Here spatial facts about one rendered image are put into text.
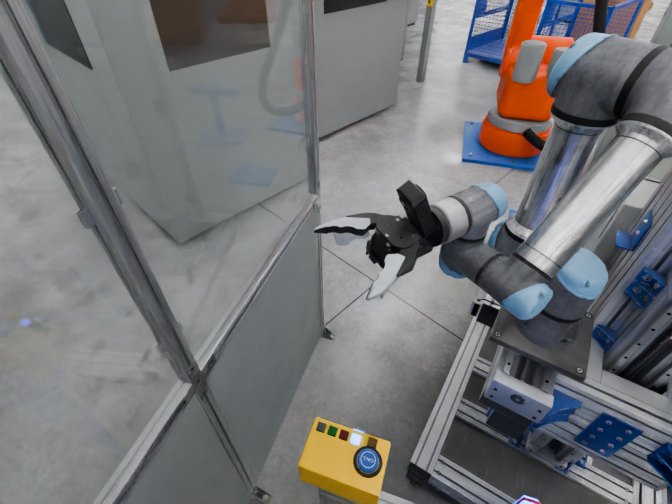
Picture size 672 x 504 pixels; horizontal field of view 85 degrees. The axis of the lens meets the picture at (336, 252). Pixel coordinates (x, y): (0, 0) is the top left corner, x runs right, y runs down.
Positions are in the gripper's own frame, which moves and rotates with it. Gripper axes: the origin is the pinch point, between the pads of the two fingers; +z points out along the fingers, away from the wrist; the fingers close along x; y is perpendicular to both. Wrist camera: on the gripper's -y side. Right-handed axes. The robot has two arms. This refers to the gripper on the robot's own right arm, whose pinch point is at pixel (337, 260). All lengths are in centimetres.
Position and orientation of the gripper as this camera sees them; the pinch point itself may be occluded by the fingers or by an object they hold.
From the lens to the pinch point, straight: 55.0
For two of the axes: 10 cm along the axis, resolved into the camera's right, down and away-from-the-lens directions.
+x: -5.3, -6.7, 5.2
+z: -8.5, 3.6, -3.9
